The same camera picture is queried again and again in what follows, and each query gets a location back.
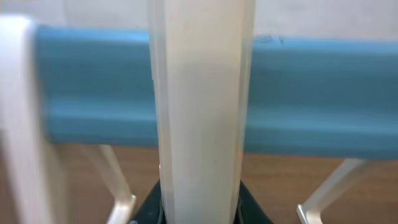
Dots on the white and blue stand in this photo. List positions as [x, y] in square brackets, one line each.
[311, 93]

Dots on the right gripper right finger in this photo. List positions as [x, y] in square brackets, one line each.
[252, 208]

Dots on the white pipette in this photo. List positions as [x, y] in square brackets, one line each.
[202, 109]

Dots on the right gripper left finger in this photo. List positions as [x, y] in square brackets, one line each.
[150, 208]

